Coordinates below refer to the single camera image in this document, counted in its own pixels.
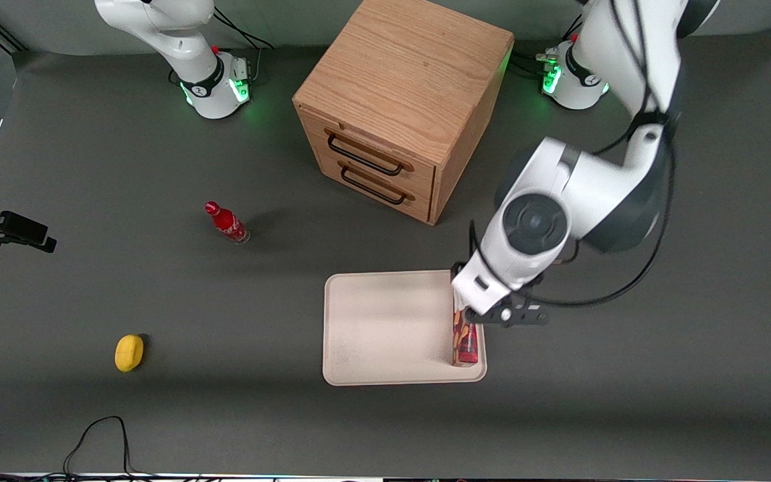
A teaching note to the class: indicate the red cookie box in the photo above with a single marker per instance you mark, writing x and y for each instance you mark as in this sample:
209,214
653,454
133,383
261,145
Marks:
466,345

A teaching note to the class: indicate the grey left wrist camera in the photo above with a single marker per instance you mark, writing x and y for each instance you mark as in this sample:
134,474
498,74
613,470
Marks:
486,291

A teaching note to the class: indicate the wooden drawer cabinet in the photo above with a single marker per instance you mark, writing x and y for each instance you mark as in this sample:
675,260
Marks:
405,73

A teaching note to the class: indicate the wooden drawer front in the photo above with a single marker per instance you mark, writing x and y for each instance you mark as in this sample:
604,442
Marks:
419,206
419,177

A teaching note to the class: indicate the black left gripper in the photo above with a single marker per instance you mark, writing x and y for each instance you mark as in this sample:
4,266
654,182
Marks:
454,268

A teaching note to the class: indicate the beige rectangular tray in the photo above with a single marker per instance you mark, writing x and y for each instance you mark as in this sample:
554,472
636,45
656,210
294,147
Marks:
385,328

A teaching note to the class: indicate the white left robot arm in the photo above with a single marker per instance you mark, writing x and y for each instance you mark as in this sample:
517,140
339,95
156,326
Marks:
593,187

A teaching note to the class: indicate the yellow lemon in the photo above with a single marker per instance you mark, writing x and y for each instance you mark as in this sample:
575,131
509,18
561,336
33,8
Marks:
128,353

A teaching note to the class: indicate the red cola bottle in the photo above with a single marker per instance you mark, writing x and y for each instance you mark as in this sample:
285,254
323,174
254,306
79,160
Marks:
228,224

